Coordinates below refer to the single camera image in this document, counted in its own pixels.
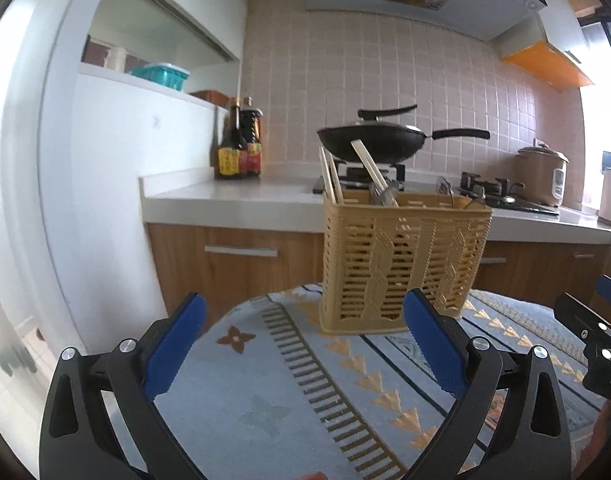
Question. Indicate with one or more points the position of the yellow label sauce bottle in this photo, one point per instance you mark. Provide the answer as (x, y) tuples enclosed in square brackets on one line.
[(229, 160)]

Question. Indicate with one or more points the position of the gas stove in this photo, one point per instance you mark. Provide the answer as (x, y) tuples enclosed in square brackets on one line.
[(510, 203)]

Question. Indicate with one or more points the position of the patterned blue tablecloth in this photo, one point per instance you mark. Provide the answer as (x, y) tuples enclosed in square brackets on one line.
[(265, 390)]

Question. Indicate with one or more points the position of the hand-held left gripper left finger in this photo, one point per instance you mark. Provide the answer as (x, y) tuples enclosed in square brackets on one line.
[(173, 350)]

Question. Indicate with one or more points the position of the white orange wall cabinet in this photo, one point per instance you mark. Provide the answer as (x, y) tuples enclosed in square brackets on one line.
[(550, 60)]

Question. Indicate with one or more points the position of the brown wooden box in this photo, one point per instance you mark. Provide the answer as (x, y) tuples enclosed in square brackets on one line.
[(210, 96)]

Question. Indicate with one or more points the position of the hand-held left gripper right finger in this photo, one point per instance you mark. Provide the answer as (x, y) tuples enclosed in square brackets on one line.
[(435, 345)]

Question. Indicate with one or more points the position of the rice cooker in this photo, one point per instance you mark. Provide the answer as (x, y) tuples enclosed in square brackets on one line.
[(540, 175)]

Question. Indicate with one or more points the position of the wooden chopstick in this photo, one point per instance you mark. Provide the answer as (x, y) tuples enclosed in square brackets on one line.
[(371, 160), (364, 162), (335, 180), (327, 175)]

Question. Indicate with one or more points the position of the white cylinder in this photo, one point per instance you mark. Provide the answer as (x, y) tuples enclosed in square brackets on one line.
[(115, 59)]

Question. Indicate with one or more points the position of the wooden base cabinet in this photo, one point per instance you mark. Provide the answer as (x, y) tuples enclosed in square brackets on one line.
[(295, 275)]

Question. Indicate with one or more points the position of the person's right hand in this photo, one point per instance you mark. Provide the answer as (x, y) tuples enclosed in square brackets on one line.
[(598, 440)]

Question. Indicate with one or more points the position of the red label sauce bottle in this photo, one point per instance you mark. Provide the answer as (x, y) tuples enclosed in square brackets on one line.
[(251, 155)]

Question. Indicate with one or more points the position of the black wok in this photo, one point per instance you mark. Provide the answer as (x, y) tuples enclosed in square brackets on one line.
[(370, 142)]

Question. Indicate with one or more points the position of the teal plastic basket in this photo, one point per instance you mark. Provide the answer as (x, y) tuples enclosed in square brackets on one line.
[(160, 76)]

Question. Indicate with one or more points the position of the yellow plastic utensil basket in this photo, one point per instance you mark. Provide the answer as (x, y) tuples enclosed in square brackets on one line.
[(410, 220)]

